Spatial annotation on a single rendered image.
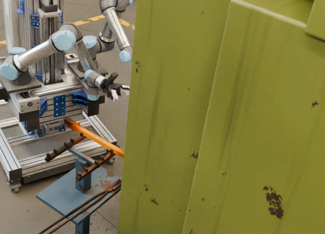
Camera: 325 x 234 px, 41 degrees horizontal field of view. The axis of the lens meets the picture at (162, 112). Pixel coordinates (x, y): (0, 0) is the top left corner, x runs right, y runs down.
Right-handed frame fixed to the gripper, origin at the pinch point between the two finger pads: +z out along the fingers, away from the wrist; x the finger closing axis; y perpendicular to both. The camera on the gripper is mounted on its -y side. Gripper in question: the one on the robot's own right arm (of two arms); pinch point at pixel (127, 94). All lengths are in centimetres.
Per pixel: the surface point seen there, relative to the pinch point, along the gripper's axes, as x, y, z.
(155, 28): 49, -74, 55
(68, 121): 38.6, 6.2, -7.1
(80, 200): 55, 34, 22
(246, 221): 59, -26, 113
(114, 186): 35, 33, 27
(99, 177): 35, 34, 16
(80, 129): 37.6, 7.1, 1.6
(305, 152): 59, -63, 123
